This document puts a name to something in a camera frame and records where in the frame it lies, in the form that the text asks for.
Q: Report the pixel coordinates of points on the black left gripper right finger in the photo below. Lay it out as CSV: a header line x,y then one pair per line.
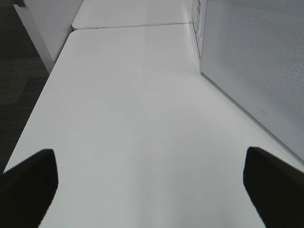
x,y
275,188

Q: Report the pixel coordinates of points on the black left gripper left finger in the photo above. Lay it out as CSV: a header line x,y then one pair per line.
x,y
27,190

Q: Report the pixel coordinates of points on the white microwave door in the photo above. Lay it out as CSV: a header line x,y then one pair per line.
x,y
254,51

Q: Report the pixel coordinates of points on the white adjacent table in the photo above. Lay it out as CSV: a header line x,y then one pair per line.
x,y
94,14

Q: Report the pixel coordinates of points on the white microwave oven body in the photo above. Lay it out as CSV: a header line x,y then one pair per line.
x,y
198,14

